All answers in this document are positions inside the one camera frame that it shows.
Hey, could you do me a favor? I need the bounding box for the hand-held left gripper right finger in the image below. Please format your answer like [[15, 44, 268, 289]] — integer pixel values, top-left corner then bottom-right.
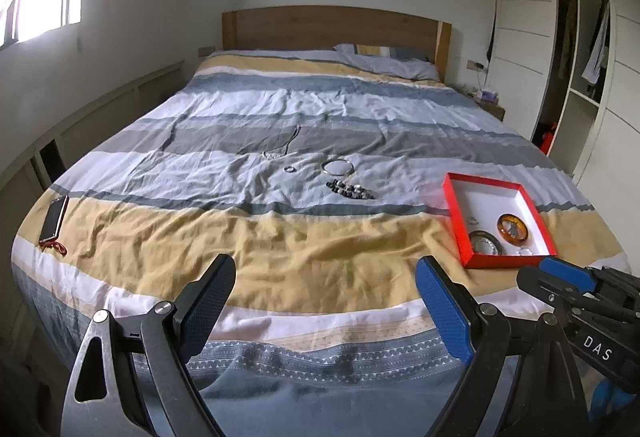
[[415, 256, 586, 437]]

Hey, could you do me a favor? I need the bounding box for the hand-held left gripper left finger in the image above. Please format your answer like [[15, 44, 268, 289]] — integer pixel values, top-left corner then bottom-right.
[[62, 253, 237, 437]]

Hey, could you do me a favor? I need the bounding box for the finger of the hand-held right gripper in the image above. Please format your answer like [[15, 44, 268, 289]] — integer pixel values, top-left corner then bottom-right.
[[516, 267, 571, 305], [540, 256, 598, 293]]

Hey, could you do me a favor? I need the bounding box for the amber bangle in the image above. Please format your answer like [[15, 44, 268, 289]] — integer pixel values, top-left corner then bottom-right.
[[496, 214, 529, 245]]

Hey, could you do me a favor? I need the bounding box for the olive brown bangle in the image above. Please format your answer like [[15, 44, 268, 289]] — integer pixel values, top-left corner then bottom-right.
[[468, 229, 504, 256]]

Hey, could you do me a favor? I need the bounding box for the red jewelry box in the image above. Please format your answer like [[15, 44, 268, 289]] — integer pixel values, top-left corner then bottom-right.
[[442, 173, 558, 270]]

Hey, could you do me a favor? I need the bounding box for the striped bed with duvet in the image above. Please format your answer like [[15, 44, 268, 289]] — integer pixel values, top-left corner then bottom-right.
[[10, 49, 631, 437]]

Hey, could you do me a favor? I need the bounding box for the wooden nightstand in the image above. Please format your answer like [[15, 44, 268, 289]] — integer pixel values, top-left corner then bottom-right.
[[457, 84, 506, 122]]

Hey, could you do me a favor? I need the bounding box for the thin silver bangle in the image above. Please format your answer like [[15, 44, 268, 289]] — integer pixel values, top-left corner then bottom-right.
[[321, 159, 356, 176]]

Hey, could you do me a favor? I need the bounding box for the hanging white shirt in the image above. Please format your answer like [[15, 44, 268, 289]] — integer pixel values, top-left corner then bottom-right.
[[581, 4, 612, 85]]

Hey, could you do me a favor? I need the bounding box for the striped pillow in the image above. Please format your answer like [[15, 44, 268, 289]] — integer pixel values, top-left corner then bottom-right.
[[333, 43, 440, 81]]

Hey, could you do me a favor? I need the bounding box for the white wardrobe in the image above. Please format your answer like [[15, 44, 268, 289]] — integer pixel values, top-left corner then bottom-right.
[[487, 0, 640, 218]]

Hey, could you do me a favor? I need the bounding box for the wooden headboard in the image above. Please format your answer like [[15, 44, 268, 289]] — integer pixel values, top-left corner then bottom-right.
[[221, 7, 452, 82]]

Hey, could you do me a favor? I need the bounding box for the dark beaded bracelet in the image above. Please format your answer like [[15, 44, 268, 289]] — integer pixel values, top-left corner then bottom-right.
[[326, 178, 376, 198]]

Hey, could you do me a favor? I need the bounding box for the silver chain necklace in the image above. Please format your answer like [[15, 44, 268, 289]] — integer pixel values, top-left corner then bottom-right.
[[261, 124, 302, 161]]

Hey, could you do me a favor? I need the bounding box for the smartphone with red strap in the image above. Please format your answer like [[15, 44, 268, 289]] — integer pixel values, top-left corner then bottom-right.
[[39, 195, 70, 258]]

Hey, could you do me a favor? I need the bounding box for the low white wall cabinet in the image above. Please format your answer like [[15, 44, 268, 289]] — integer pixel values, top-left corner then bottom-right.
[[0, 62, 185, 198]]

